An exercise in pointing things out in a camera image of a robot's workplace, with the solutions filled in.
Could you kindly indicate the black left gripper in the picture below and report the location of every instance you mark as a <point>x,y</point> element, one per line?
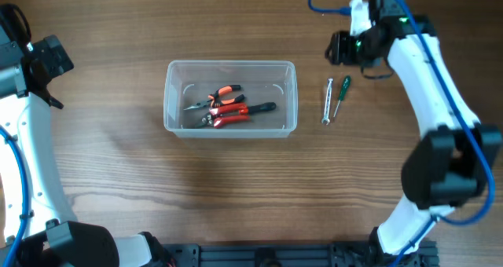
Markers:
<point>52,53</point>

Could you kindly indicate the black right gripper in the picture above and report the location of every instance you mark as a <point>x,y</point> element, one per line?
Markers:
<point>339,41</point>

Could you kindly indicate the green handle screwdriver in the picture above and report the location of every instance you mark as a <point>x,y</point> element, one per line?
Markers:
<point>343,91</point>

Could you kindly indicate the silver open-end wrench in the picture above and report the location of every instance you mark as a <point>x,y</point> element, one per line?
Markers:
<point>328,94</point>

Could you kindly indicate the black red handle screwdriver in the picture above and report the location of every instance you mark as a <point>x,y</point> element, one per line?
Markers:
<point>265,107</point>

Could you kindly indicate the red black handle pliers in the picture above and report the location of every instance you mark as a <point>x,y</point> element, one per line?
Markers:
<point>215,100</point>

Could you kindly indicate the red handle pruning shears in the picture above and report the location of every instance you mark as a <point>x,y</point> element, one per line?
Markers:
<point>219,117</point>

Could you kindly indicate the clear plastic container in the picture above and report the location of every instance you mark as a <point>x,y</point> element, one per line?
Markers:
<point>191,81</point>

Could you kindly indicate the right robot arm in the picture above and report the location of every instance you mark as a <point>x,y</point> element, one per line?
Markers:
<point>448,175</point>

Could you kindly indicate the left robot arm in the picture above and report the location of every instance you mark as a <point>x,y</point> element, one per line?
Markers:
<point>41,228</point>

